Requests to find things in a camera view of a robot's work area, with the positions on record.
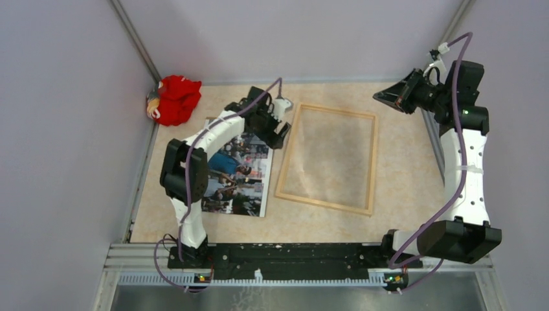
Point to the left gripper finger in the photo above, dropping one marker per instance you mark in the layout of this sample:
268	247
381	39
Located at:
284	131
274	140

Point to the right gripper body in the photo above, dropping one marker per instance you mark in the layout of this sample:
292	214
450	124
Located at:
425	96

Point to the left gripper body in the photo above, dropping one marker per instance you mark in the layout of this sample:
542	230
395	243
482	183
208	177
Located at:
266	123

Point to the printed photo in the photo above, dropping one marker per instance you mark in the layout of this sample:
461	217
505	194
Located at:
238	178

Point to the wooden picture frame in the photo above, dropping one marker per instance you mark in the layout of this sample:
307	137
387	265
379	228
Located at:
326	201

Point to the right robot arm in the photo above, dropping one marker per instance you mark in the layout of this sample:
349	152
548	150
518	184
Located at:
461	231

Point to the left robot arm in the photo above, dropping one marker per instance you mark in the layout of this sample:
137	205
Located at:
185	169

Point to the red cloth doll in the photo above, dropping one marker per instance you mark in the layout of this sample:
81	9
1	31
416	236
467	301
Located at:
173	99

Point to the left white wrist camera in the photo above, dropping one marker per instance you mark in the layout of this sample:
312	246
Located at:
281	107

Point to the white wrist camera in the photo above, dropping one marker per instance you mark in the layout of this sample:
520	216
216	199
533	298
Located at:
281	107
437	64

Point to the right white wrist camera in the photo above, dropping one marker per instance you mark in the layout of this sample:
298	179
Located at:
437	64

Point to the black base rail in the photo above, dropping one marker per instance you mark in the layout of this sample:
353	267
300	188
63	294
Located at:
285	261

